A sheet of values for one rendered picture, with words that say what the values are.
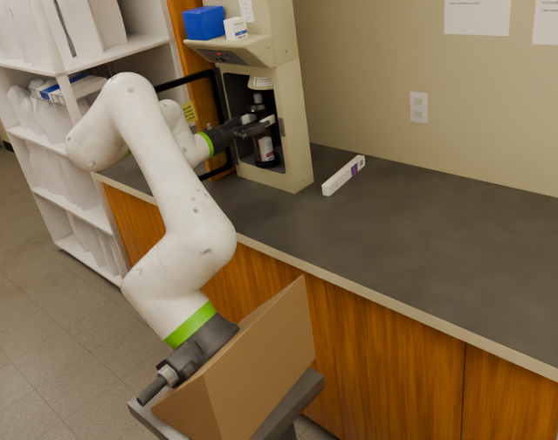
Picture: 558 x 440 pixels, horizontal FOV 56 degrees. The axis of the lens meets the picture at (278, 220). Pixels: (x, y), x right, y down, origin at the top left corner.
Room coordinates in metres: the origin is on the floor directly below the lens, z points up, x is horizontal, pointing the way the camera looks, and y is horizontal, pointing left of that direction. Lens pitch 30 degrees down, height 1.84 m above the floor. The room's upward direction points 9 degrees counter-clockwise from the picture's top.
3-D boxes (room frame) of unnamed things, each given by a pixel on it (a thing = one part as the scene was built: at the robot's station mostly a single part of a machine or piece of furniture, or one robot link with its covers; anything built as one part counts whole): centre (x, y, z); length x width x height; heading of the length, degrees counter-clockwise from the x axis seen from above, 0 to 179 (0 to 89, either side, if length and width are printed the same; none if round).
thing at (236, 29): (1.75, 0.03, 1.54); 0.05 x 0.05 x 0.06; 36
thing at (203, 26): (1.87, 0.13, 1.56); 0.10 x 0.10 x 0.09; 41
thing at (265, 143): (1.84, 0.00, 1.15); 0.11 x 0.11 x 0.21
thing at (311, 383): (0.84, 0.18, 0.92); 0.32 x 0.32 x 0.04; 43
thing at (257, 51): (1.80, 0.07, 1.46); 0.32 x 0.12 x 0.10; 41
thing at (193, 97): (1.86, 0.27, 1.19); 0.30 x 0.01 x 0.40; 124
